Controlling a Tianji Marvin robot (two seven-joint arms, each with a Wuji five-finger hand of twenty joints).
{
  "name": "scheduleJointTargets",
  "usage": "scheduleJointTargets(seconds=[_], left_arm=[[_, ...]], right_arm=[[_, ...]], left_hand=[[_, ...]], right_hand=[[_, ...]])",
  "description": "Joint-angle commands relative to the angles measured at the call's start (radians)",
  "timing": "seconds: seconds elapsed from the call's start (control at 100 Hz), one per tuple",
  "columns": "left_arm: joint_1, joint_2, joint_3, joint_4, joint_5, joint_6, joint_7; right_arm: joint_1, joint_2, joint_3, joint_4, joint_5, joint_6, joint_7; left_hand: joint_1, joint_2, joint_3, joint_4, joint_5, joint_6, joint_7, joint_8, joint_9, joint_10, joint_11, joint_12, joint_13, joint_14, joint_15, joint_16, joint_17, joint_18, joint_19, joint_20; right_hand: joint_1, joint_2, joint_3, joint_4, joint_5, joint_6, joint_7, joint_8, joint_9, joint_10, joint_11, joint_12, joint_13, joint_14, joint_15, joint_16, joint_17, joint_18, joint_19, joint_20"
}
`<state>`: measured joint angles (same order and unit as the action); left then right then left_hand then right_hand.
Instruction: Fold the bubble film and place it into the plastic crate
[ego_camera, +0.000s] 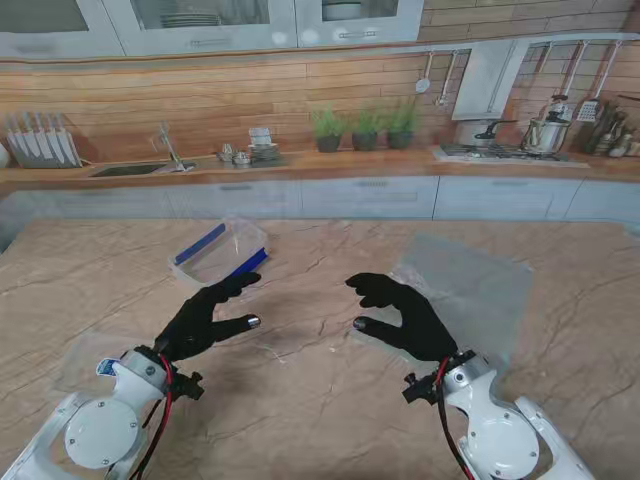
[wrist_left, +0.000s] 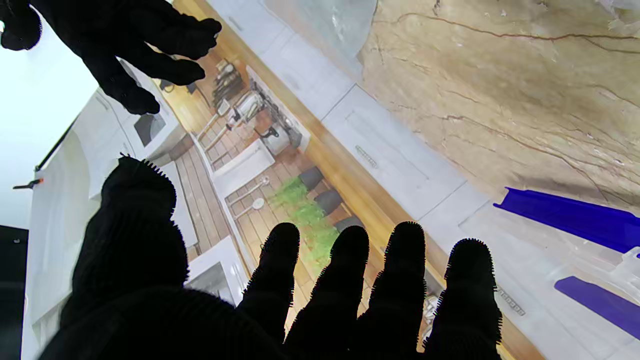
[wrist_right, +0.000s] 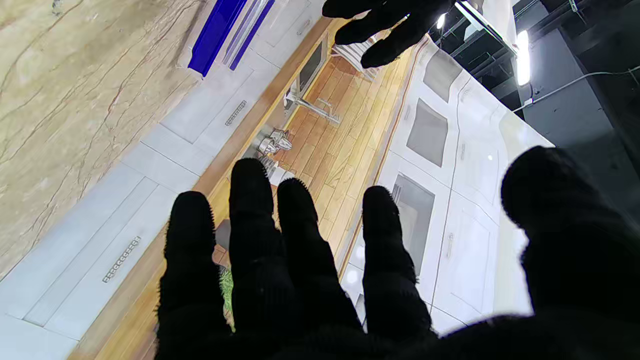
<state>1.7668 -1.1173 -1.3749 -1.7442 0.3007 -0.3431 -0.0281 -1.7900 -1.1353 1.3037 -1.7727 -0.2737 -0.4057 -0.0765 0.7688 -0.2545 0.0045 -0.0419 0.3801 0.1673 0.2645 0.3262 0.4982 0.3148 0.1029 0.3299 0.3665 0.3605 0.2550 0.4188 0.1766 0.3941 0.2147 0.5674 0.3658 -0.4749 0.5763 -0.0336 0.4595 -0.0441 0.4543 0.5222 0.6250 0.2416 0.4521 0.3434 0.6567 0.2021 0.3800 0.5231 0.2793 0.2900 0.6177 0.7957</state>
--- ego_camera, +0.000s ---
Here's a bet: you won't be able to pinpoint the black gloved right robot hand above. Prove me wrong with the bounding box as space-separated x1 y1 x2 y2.
344 272 459 362

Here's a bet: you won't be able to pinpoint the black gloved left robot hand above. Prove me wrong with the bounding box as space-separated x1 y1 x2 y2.
154 272 262 361

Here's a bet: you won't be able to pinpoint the clear plastic crate blue latches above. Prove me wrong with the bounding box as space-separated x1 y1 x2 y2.
167 217 271 290

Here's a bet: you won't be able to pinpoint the clear plastic lid blue label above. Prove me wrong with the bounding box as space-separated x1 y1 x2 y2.
52 332 151 396

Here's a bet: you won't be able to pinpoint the printed kitchen backdrop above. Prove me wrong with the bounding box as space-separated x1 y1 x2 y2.
0 0 640 224

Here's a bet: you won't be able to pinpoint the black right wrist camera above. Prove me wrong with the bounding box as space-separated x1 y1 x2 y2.
402 372 441 406

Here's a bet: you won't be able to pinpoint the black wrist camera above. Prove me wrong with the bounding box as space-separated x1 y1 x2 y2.
402 372 441 406
172 372 205 401

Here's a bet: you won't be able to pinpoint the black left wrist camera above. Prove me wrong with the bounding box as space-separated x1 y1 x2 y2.
172 372 205 401

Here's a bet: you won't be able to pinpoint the red black left arm cable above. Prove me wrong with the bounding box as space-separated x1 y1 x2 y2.
134 354 175 480

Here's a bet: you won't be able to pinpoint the red black arm cable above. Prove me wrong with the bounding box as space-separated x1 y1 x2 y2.
436 358 475 480
134 354 175 480

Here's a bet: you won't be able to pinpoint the red black right arm cable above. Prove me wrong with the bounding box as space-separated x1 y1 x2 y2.
436 358 475 480

